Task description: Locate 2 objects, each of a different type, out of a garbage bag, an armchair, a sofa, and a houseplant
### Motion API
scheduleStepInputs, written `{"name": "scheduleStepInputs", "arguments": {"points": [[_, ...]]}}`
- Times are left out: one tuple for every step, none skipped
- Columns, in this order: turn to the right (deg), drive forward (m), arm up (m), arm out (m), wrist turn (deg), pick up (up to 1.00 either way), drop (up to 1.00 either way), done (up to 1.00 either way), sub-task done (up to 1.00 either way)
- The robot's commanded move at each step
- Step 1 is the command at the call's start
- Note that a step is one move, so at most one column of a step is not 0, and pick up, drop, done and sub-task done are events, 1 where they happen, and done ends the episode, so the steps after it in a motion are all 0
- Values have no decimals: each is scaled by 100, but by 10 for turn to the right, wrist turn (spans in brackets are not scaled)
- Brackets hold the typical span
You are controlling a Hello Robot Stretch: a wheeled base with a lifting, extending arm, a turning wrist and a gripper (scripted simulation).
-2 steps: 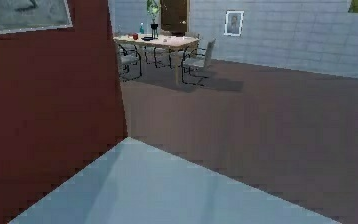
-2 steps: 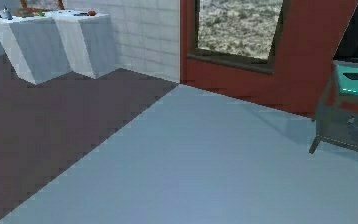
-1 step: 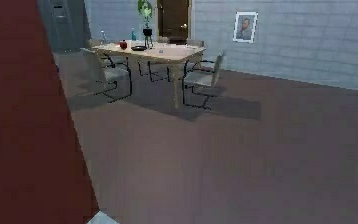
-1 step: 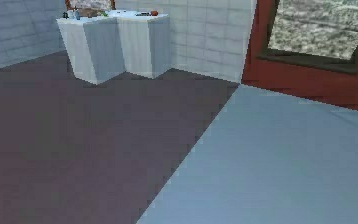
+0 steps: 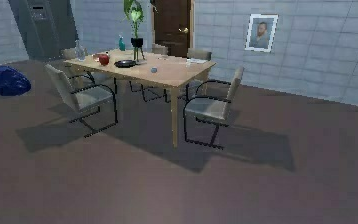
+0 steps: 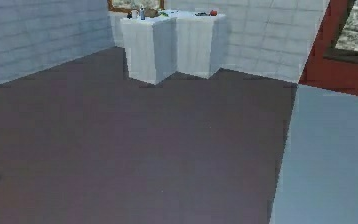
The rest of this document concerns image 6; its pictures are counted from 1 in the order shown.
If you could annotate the white kitchen counter cabinet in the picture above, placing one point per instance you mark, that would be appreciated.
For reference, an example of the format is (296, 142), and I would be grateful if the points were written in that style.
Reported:
(153, 46)

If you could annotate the green vegetable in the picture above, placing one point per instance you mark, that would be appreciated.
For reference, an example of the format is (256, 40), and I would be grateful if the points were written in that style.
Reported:
(162, 14)

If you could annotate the brown bowl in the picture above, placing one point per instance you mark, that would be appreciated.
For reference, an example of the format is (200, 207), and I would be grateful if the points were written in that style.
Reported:
(151, 13)

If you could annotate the red tomato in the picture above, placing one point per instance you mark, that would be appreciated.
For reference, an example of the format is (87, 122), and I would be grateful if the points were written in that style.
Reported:
(213, 13)

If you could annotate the grey bottle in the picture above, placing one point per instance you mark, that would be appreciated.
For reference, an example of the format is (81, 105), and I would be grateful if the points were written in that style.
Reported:
(142, 14)

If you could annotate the white mug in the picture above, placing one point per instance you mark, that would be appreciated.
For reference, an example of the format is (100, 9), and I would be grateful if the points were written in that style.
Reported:
(134, 14)

